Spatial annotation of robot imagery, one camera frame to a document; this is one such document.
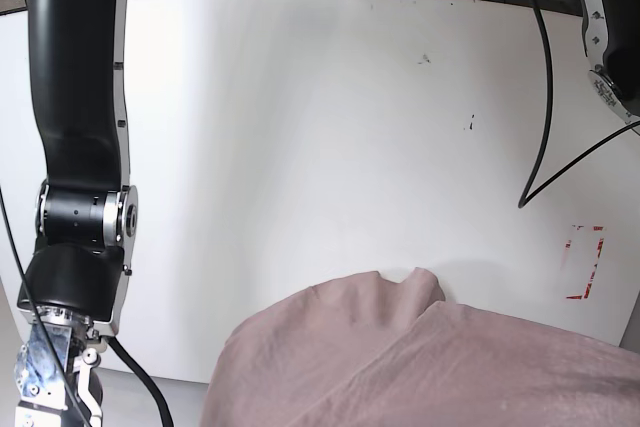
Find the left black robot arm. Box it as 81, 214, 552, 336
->
518, 0, 639, 208

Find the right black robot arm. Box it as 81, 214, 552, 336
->
14, 0, 173, 426

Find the mauve T-shirt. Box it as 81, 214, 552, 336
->
201, 268, 639, 426

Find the red tape rectangle marking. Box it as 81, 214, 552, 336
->
560, 224, 605, 300

